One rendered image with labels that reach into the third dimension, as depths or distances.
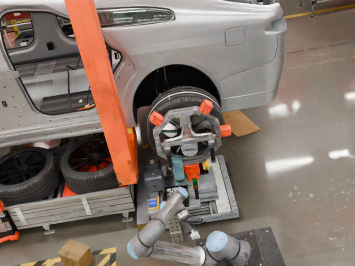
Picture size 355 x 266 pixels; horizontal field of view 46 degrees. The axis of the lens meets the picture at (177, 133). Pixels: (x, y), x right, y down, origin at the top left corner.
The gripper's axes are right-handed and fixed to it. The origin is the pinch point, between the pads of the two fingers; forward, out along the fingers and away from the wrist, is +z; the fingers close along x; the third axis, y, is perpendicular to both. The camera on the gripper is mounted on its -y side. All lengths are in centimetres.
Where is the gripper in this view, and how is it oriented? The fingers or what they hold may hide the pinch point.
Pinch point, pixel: (201, 239)
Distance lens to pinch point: 317.2
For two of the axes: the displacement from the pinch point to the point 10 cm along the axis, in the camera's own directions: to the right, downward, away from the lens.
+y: -8.6, 5.1, -1.1
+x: -1.1, -3.8, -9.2
